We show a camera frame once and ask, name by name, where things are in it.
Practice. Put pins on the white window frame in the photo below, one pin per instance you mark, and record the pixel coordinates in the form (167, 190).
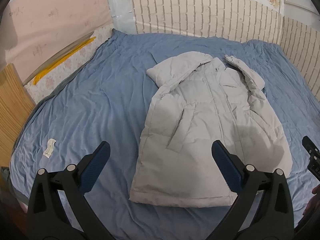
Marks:
(303, 11)

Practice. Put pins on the floral mattress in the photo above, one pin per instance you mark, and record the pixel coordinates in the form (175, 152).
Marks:
(47, 80)

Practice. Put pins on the blue bed sheet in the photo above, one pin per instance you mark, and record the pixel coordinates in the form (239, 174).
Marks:
(108, 99)

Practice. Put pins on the light grey puffer jacket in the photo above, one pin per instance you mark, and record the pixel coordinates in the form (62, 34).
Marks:
(201, 99)

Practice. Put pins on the person's right hand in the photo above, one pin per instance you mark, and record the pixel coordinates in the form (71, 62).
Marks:
(313, 202)

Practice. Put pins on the wooden bedside panel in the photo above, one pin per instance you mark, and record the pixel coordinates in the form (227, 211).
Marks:
(15, 107)

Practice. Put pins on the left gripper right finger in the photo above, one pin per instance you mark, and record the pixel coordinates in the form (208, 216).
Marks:
(274, 217)

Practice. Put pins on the pink padded headboard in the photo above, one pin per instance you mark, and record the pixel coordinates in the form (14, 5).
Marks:
(32, 31)

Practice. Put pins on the white sheet label tag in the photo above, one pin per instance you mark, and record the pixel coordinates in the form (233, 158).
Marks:
(50, 148)

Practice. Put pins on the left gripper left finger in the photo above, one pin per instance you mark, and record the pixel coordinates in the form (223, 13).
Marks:
(46, 217)

